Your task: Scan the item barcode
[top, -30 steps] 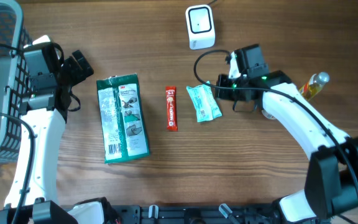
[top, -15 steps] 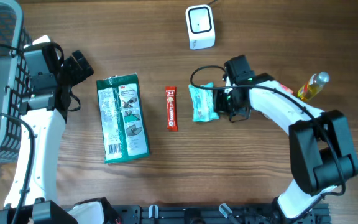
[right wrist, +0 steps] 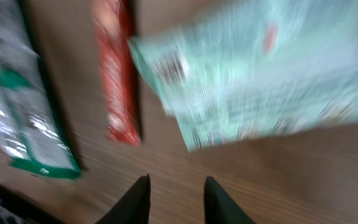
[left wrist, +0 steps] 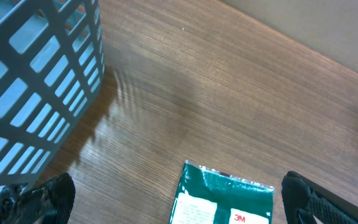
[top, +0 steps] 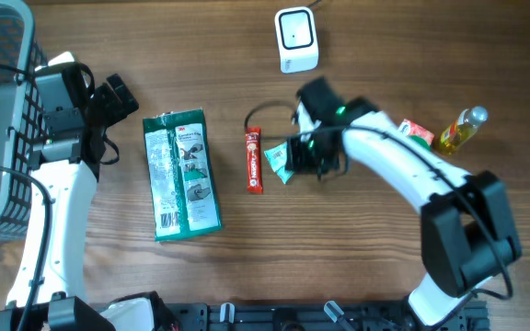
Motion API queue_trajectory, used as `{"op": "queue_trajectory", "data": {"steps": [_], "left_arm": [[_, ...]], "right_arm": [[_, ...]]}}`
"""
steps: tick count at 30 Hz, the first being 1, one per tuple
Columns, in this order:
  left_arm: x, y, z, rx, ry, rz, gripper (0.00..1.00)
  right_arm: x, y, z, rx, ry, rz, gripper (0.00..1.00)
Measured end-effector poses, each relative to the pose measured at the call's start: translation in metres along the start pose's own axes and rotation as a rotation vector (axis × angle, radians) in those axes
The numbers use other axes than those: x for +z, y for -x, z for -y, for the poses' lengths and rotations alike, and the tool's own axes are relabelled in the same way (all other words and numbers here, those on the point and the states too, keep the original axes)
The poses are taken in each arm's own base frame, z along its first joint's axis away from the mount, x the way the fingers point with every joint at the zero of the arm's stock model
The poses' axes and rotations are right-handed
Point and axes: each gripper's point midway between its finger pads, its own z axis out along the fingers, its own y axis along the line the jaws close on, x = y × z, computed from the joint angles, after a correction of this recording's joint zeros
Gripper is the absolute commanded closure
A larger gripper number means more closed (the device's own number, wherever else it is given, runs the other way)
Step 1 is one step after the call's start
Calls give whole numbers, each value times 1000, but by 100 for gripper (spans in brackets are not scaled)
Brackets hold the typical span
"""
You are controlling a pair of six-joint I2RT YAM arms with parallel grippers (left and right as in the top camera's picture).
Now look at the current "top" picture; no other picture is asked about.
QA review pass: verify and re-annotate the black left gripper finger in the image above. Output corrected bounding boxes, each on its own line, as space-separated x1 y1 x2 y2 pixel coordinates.
107 74 139 118
93 83 124 125

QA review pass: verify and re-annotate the teal wet wipes pack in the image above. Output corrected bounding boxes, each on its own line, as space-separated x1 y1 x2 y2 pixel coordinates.
264 143 294 184

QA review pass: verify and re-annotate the red coffee stick sachet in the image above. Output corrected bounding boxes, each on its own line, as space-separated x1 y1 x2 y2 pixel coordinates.
245 127 263 194

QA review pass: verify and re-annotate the red white tissue box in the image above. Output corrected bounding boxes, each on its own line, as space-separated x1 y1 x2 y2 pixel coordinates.
398 119 434 146

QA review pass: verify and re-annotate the green gloves package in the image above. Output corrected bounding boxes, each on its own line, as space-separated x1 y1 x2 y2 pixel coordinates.
143 108 222 242

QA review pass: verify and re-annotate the yellow dish soap bottle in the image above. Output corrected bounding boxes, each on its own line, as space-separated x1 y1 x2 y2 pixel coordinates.
433 106 489 155

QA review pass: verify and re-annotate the green lidded small jar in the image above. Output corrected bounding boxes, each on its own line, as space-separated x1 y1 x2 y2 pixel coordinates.
409 135 431 151

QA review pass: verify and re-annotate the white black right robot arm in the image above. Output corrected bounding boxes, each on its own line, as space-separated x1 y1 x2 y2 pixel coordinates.
286 77 523 330

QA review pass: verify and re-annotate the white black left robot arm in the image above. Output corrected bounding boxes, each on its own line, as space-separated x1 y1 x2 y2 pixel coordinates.
0 52 179 330

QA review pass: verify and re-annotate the white barcode scanner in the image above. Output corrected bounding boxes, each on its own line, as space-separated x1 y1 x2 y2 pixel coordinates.
274 6 319 74

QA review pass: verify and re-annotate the dark grey plastic shopping basket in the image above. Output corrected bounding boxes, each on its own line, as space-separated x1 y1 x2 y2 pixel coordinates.
0 1 48 241

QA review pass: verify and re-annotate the black left camera cable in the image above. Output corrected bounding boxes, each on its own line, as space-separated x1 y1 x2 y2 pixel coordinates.
0 62 121 331

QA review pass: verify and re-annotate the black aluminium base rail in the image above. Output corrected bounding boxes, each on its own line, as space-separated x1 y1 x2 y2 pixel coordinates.
167 301 491 331

